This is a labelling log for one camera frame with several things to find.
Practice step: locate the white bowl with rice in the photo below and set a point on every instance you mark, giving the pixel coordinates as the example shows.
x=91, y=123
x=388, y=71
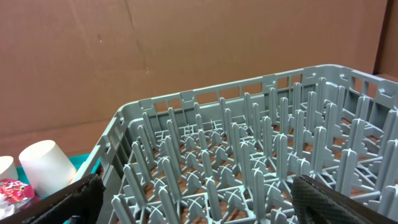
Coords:
x=7, y=168

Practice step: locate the grey dishwasher rack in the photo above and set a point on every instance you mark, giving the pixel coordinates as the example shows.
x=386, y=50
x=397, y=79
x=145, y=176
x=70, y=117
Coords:
x=229, y=153

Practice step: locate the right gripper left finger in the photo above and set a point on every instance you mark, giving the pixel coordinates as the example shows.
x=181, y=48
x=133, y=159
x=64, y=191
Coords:
x=82, y=199

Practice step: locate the white paper cup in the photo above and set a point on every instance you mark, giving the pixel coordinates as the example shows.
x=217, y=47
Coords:
x=47, y=167

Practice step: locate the teal serving tray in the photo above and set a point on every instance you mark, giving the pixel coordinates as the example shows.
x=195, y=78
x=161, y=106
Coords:
x=81, y=161

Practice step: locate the red snack wrapper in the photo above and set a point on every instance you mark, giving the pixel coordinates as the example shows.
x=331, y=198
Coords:
x=16, y=193

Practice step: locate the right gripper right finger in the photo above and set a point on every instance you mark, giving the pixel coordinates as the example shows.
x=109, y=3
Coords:
x=314, y=202

